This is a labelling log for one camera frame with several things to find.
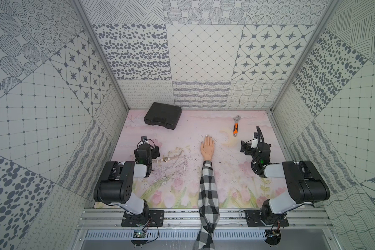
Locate black white plaid sleeve forearm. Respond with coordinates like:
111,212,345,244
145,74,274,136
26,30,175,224
193,161,220,250

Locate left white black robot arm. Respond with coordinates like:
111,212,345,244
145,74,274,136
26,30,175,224
93,142,160,227

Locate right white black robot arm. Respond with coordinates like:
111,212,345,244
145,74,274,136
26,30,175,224
240,139,330,226

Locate mannequin hand with long nails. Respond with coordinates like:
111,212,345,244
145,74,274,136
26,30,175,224
201,135,215,161

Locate orange black adjustable wrench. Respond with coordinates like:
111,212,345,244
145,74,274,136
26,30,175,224
233,115,241,137

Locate black plastic tool case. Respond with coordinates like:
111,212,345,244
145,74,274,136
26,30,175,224
144,102,182,130

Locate white perforated vent strip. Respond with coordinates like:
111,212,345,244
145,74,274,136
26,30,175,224
85,229,266,240

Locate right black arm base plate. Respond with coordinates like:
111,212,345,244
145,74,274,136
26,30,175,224
242,209,289,227

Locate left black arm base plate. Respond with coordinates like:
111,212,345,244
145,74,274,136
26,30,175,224
121,209,165,227

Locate left circuit board with cables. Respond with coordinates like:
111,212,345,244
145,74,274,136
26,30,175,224
131,219,159,247

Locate circuit board with cables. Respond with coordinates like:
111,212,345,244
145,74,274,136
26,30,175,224
265,219,281,246
131,219,159,247

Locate right circuit board with cables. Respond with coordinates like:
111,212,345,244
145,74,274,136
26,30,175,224
265,219,281,246

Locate aluminium rail frame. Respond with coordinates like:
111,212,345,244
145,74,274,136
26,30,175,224
76,207,333,231

